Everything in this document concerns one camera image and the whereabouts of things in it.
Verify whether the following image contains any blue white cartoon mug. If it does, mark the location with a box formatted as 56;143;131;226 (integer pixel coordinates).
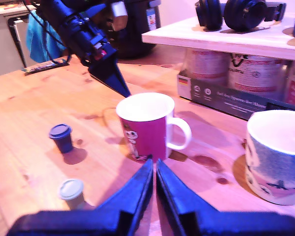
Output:
244;110;295;206

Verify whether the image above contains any black over-ear headphones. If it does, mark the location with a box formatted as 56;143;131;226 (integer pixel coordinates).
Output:
195;0;287;31

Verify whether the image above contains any small dark blue lidded cup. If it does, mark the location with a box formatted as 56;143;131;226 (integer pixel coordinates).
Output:
49;123;73;153

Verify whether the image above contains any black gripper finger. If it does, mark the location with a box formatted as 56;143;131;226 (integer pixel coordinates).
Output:
95;158;154;236
102;50;131;96
156;158;218;236
88;55;125;94

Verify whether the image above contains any bright blue cloth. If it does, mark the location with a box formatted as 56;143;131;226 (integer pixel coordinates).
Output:
26;9;67;63

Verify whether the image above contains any black rice cooker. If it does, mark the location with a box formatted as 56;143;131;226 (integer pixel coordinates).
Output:
105;0;162;59

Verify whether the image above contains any red cartoon coffee mug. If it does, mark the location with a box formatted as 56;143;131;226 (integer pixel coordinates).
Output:
116;92;192;164

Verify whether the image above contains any dark printed cardboard tray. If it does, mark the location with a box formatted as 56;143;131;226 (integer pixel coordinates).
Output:
177;70;295;121

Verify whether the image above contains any light wooden board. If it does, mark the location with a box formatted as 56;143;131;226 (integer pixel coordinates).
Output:
142;9;295;62

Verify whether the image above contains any small pale green lidded cup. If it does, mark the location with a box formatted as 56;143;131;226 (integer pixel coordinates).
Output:
58;178;86;210

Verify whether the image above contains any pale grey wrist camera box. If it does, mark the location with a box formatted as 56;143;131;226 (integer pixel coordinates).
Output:
110;0;128;32

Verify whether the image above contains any white kitchen cabinet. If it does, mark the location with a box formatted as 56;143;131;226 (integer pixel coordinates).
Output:
0;0;37;78

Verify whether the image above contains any dark wrapped snack bar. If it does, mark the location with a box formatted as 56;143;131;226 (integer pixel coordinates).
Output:
21;60;70;74

